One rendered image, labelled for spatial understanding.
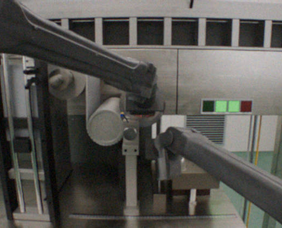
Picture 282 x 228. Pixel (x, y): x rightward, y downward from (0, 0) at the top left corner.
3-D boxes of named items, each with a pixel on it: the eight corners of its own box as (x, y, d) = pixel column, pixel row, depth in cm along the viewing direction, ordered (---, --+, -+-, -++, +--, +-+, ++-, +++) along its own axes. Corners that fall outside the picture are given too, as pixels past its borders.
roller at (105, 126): (88, 144, 82) (86, 109, 79) (101, 125, 107) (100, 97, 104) (124, 145, 81) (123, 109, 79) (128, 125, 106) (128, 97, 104)
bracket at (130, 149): (123, 213, 79) (121, 124, 73) (125, 202, 85) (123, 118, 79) (139, 213, 79) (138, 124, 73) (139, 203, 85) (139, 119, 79)
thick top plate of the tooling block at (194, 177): (172, 189, 81) (172, 172, 79) (162, 147, 120) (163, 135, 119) (219, 188, 81) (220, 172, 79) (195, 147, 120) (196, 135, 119)
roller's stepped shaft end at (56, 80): (46, 87, 67) (45, 75, 66) (53, 84, 73) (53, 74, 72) (57, 87, 67) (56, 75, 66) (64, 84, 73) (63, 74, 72)
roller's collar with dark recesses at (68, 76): (49, 90, 73) (47, 69, 72) (55, 88, 79) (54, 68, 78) (69, 90, 73) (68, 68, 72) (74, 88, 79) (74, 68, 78)
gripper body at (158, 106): (162, 113, 67) (165, 99, 61) (125, 113, 67) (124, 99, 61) (161, 93, 71) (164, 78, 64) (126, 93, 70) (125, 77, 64)
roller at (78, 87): (45, 99, 80) (43, 56, 77) (67, 90, 104) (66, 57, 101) (86, 99, 80) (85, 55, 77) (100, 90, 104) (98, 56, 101)
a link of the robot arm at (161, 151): (174, 130, 66) (153, 131, 66) (177, 156, 64) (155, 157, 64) (171, 135, 73) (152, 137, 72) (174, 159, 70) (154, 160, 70)
